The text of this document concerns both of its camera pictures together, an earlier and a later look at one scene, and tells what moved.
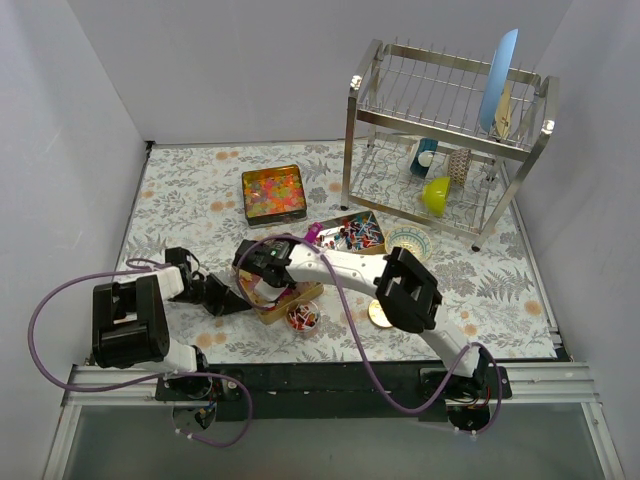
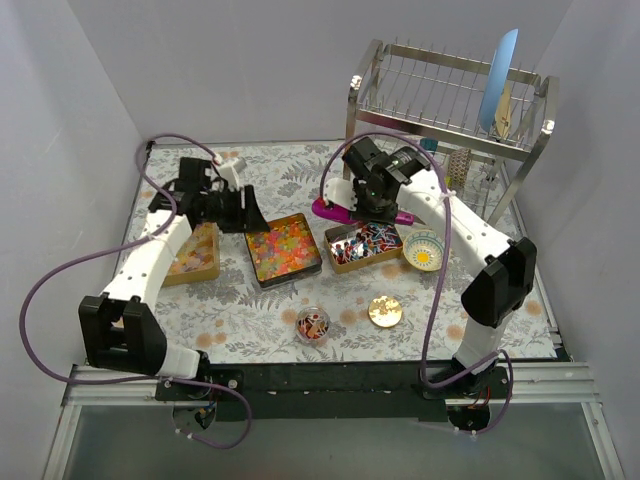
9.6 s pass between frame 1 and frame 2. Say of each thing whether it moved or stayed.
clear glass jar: moved
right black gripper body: moved
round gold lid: stayed
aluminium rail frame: stayed
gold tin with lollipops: moved
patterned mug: stayed
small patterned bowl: moved
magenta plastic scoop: moved
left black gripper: moved
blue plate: stayed
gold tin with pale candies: moved
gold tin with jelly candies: moved
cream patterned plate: stayed
